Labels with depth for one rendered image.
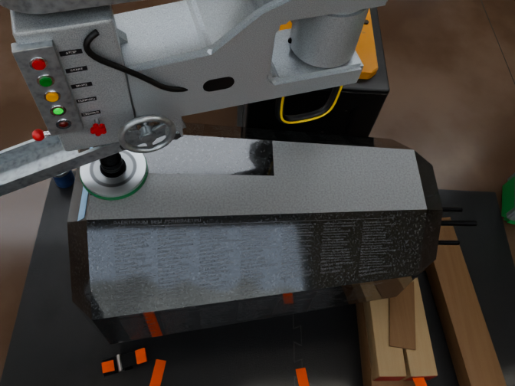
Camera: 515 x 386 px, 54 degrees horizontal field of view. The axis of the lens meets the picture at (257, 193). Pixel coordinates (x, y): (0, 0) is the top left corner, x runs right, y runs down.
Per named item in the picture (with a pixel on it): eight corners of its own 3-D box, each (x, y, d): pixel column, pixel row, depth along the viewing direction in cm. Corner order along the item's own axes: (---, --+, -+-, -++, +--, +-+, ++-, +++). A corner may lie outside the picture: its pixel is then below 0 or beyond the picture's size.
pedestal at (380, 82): (237, 86, 303) (245, -18, 239) (345, 93, 307) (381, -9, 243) (234, 179, 270) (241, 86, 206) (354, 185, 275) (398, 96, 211)
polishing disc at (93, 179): (73, 194, 160) (73, 193, 159) (87, 140, 171) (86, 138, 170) (141, 199, 161) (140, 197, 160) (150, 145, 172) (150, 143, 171)
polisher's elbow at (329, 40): (293, 17, 150) (304, -42, 133) (357, 30, 149) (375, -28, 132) (283, 62, 140) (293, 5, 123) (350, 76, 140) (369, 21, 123)
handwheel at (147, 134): (170, 121, 142) (166, 85, 129) (178, 149, 138) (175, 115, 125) (117, 132, 139) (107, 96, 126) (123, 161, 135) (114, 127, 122)
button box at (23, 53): (82, 122, 127) (51, 36, 102) (83, 130, 126) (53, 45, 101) (50, 128, 125) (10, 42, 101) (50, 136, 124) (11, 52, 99)
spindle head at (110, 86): (179, 76, 154) (168, -58, 115) (196, 133, 144) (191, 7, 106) (57, 98, 146) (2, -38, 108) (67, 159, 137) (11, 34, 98)
